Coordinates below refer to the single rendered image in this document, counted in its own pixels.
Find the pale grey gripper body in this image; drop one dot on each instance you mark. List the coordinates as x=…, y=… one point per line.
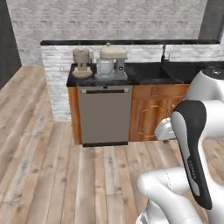
x=164, y=130

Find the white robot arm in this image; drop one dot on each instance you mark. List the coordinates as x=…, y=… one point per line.
x=178, y=186

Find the cream and grey stand mixer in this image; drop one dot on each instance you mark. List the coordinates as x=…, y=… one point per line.
x=112, y=62

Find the wooden cupboard door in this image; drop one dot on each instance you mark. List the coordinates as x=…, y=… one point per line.
x=147, y=118

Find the wooden drawer front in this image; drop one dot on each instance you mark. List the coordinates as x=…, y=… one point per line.
x=157, y=92

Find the black sink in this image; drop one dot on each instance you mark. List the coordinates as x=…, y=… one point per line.
x=153, y=72

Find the grey dishwasher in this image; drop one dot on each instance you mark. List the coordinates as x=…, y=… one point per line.
x=104, y=118

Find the dark sink tap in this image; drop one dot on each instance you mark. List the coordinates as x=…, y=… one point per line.
x=164, y=54

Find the wooden cabinet side panel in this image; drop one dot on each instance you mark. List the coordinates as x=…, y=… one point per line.
x=74, y=116

